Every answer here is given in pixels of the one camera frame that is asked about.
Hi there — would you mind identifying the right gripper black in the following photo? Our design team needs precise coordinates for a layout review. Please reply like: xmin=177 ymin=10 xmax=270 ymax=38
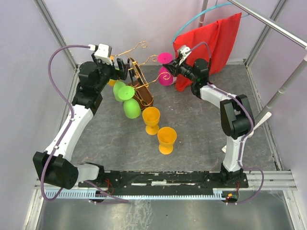
xmin=162 ymin=57 xmax=196 ymax=82

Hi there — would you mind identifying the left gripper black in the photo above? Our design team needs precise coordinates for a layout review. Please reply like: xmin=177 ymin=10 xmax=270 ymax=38
xmin=92 ymin=53 xmax=130 ymax=92

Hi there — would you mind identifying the magenta wine glass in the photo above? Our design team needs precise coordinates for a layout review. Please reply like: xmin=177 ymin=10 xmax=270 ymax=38
xmin=157 ymin=52 xmax=176 ymax=86

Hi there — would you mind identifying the orange wine glass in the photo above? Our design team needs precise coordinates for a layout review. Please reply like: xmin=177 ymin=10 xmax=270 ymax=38
xmin=142 ymin=107 xmax=160 ymax=135
xmin=157 ymin=126 xmax=177 ymax=155
xmin=108 ymin=56 xmax=117 ymax=87

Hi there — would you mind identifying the green wine glass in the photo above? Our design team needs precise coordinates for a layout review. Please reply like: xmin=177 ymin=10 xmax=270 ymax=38
xmin=113 ymin=81 xmax=135 ymax=102
xmin=123 ymin=98 xmax=141 ymax=119

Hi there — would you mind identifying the gold wine glass rack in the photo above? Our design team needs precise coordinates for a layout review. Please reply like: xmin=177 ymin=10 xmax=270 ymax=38
xmin=111 ymin=41 xmax=158 ymax=110

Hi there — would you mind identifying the orange wine glass front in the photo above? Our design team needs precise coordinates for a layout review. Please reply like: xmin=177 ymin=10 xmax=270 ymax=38
xmin=157 ymin=126 xmax=177 ymax=155

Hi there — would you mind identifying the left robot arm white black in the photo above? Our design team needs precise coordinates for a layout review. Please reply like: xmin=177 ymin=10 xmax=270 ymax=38
xmin=33 ymin=58 xmax=130 ymax=189

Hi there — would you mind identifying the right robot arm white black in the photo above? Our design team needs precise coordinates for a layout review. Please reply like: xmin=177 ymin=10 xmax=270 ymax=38
xmin=163 ymin=58 xmax=255 ymax=187

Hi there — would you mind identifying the red cloth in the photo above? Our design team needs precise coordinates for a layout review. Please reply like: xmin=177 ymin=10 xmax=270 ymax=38
xmin=173 ymin=12 xmax=242 ymax=92

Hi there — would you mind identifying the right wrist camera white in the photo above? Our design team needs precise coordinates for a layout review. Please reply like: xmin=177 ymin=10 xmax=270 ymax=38
xmin=177 ymin=45 xmax=191 ymax=65

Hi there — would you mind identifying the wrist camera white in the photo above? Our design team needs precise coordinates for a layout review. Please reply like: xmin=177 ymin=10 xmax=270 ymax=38
xmin=88 ymin=44 xmax=113 ymax=65
xmin=177 ymin=45 xmax=191 ymax=65

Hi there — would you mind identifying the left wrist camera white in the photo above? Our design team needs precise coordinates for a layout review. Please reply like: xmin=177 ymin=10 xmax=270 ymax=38
xmin=88 ymin=44 xmax=113 ymax=65

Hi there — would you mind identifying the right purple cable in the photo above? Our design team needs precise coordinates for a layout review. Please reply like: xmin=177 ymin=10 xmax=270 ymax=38
xmin=187 ymin=42 xmax=265 ymax=205

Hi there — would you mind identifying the teal hose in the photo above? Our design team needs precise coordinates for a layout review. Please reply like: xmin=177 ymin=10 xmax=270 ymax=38
xmin=171 ymin=0 xmax=250 ymax=46

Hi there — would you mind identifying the metal clothes rail stand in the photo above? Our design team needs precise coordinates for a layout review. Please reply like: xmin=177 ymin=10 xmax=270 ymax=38
xmin=234 ymin=0 xmax=307 ymax=159

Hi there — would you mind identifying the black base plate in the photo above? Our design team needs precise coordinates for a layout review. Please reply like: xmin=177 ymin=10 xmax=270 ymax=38
xmin=92 ymin=171 xmax=248 ymax=195

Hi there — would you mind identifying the white cable duct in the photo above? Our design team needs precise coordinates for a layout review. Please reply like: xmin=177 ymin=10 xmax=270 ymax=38
xmin=56 ymin=188 xmax=235 ymax=201

